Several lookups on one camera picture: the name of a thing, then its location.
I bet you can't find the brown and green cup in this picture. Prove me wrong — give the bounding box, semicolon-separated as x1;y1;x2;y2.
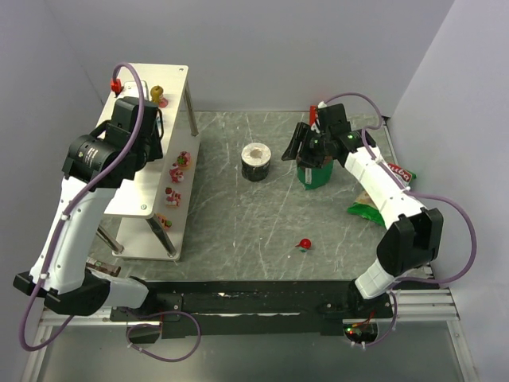
297;157;333;190

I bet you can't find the green chips bag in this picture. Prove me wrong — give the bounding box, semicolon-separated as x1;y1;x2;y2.
347;162;422;228

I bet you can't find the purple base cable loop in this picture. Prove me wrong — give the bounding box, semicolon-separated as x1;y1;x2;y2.
126;310;202;363

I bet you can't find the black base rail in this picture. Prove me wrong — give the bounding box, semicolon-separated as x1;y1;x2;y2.
110;280;393;339

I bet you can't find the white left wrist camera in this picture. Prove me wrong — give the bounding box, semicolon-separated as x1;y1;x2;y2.
121;80;150;100

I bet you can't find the yellow bee toy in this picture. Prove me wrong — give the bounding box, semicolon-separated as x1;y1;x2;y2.
157;109;164;138

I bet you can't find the pink donut toy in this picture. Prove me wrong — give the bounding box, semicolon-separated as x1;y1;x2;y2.
176;151;192;170

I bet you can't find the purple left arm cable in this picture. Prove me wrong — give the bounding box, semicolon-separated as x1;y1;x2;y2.
20;62;145;353

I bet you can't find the black and white tape roll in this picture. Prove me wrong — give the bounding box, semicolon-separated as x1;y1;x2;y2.
241;142;272;182

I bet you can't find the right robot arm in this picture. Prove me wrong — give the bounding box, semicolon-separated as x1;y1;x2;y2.
282;103;444;300

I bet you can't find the yellow pink lion toy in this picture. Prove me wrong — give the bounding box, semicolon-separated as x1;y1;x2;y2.
156;213;173;231

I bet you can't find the brown snack bar wrapper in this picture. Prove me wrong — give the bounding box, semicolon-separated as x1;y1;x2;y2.
86;256;121;277

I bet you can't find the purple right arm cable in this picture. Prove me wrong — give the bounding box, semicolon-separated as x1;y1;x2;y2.
324;92;477;348

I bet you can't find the red block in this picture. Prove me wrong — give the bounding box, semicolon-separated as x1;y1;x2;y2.
309;105;318;126

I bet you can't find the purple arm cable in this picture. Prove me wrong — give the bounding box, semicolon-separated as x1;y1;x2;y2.
20;62;145;353
324;92;477;348

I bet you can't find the strawberry cake toy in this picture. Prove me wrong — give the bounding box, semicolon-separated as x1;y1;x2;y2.
164;187;181;208

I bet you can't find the white two-tier shelf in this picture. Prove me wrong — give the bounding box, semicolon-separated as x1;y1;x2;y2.
98;63;200;261

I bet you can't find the olive round toy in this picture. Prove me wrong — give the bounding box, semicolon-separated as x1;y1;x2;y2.
150;85;169;108

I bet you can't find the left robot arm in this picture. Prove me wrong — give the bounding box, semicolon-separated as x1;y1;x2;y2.
14;97;162;316

